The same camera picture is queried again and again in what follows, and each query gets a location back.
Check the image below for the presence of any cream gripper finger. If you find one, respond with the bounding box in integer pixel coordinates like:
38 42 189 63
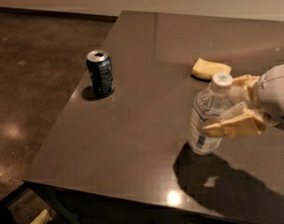
201 102 266 137
233 75 260 98

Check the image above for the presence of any clear plastic water bottle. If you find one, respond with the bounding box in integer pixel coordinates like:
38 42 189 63
188 73 235 155

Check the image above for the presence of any yellow sponge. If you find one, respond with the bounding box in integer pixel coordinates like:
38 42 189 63
192 59 232 80

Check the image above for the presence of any blue soda can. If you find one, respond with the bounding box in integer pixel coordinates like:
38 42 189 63
86 49 114 98

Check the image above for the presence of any yellow object under table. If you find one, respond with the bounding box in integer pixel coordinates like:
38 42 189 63
30 209 52 224

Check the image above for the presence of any black table frame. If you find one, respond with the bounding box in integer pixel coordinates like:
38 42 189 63
0 182 79 224

